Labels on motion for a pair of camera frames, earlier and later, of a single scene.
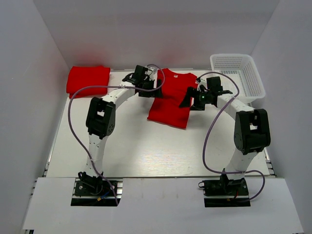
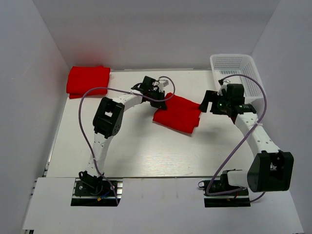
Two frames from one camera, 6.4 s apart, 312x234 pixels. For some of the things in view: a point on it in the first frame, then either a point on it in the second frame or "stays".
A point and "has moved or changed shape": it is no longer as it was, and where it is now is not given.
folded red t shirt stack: [80, 76] stays
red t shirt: [167, 109] has moved or changed shape
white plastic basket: [242, 68] stays
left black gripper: [158, 94] -> [161, 105]
